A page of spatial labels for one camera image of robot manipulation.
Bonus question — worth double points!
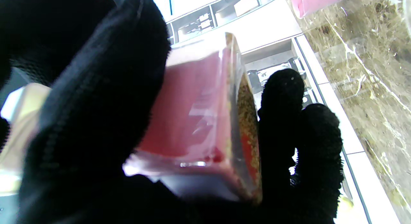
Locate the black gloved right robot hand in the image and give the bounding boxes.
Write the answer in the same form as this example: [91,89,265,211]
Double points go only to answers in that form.
[0,0,129,89]

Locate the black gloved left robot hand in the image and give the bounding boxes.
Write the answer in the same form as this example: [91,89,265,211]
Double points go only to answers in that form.
[18,0,344,224]

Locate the white counter cabinet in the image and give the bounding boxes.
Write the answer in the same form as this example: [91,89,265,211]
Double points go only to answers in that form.
[241,34,402,224]

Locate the pink measuring cup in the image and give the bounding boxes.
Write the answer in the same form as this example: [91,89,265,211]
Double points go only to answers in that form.
[291,0,350,19]

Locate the pink container with white lid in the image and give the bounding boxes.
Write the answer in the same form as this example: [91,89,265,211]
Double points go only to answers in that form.
[122,32,263,204]

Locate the pale flat board on shelf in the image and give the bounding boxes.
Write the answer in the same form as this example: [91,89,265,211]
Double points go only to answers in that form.
[234,0,259,15]

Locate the black toaster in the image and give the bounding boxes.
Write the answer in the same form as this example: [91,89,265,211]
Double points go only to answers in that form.
[302,87,321,109]

